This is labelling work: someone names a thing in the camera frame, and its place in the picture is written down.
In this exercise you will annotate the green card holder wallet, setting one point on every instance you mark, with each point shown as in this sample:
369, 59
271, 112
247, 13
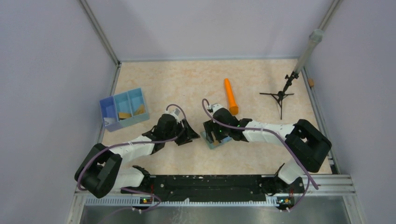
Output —
216, 143

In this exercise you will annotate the grey pole on tripod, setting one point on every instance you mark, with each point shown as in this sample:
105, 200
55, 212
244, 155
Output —
314, 39

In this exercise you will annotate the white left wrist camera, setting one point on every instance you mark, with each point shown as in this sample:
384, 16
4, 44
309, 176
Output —
175, 113

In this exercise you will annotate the blue three-compartment organizer box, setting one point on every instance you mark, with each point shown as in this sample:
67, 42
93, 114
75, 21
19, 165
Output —
127, 101

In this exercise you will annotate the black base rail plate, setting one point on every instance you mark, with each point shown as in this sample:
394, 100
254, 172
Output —
218, 188

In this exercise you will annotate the orange cylinder tube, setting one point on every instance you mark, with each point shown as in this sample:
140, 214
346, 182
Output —
233, 107

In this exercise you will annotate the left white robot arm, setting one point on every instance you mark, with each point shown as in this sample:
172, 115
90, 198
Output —
99, 172

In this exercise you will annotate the black tripod stand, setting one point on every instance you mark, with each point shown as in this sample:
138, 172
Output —
281, 95

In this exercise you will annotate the gold card in right compartment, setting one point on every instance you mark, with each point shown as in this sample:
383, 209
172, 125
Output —
140, 110

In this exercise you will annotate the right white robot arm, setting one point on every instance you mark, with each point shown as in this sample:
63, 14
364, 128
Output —
307, 146

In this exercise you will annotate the gold card in box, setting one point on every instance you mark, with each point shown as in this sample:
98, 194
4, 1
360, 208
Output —
124, 115

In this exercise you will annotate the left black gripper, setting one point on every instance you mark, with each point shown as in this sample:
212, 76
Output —
188, 135

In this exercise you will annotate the white perforated cable tray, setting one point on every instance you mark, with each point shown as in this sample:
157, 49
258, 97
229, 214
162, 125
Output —
139, 201

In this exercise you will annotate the small orange block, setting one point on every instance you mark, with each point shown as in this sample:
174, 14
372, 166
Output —
310, 82

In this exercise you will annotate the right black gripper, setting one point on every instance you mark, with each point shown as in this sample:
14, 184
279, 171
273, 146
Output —
210, 126

